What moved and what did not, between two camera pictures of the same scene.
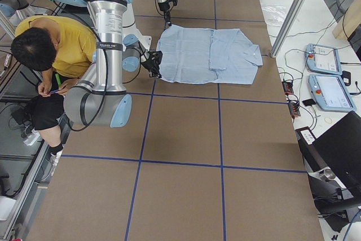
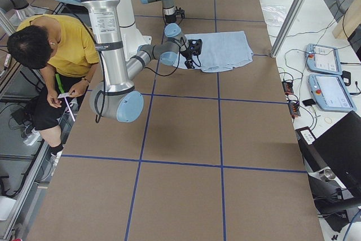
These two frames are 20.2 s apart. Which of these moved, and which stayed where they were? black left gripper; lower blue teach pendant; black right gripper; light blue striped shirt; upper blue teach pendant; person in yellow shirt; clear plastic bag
Moved: black right gripper; light blue striped shirt; black left gripper
Stayed: lower blue teach pendant; person in yellow shirt; upper blue teach pendant; clear plastic bag
